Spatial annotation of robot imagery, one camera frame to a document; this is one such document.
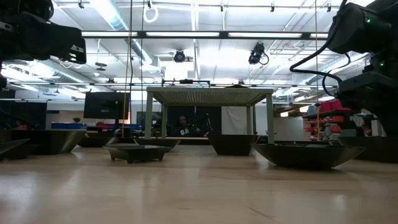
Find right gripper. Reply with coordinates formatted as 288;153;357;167
338;70;398;137

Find black monitor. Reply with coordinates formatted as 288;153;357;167
83;91;131;120

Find black backdrop curtain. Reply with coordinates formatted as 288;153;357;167
166;106;223;138

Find white hanging ring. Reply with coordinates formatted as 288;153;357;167
143;5;159;24

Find white curtain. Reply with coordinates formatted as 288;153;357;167
221;106;249;135

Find silver ventilation duct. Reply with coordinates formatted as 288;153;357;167
306;54;373;86
89;0;162;68

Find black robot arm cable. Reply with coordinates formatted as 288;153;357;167
289;0;352;98

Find person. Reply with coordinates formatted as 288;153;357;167
173;114;201;138

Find black wavy square plate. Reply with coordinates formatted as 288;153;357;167
206;133;261;156
337;136;398;164
0;129;87;156

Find yellow hanging cable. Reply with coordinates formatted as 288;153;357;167
314;0;320;141

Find storage rack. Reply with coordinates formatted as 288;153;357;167
303;108;388;142

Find blue storage bins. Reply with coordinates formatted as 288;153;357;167
50;122;85;130

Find black partition panel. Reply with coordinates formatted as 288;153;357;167
0;89;48;130

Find black camera with cable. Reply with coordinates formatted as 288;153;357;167
248;42;270;66

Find black leaf-shaped plate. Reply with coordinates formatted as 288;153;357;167
77;136;119;148
133;138;182;152
251;142;367;170

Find LED light bar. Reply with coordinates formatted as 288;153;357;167
81;30;331;40

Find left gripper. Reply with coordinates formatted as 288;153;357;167
0;11;87;65

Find round black camera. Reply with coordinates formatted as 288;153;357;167
173;49;187;63

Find black aluminium rig frame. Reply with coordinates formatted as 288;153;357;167
179;138;343;146

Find thin black rig frame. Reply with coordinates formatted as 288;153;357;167
160;78;212;88

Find red storage bins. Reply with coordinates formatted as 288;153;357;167
319;99;345;113

